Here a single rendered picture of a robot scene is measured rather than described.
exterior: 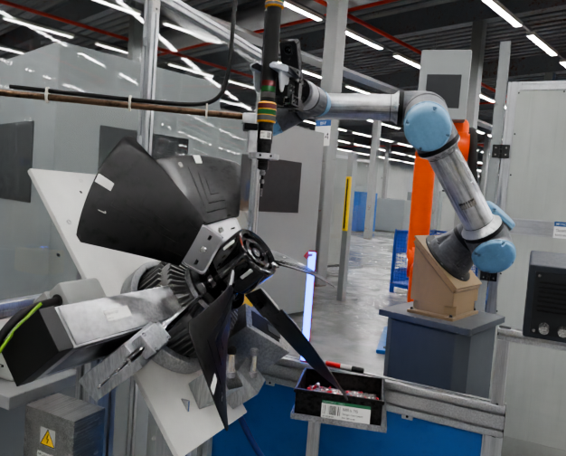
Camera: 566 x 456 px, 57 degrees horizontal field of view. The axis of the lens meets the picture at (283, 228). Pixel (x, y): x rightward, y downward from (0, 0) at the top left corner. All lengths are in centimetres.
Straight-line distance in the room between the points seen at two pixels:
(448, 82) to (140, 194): 432
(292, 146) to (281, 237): 98
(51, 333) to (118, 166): 31
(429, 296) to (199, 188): 84
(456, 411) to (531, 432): 157
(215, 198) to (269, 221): 420
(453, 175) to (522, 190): 140
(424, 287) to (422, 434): 45
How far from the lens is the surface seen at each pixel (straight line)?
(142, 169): 101
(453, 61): 515
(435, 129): 139
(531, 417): 302
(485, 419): 149
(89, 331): 91
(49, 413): 130
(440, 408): 150
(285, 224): 559
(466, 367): 170
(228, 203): 122
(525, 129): 288
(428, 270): 171
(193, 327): 81
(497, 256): 156
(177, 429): 111
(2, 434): 174
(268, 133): 119
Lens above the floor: 134
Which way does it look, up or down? 3 degrees down
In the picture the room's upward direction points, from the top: 4 degrees clockwise
